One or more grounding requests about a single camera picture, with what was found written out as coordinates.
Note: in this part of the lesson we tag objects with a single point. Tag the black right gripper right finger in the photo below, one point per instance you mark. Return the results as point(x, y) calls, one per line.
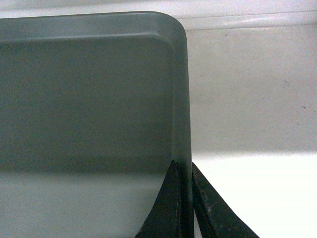
point(215, 218)

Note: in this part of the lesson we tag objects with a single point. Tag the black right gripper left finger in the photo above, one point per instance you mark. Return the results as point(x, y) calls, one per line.
point(164, 219)

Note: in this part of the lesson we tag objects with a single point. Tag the grey rectangular serving tray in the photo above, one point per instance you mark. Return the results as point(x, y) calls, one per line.
point(93, 109)

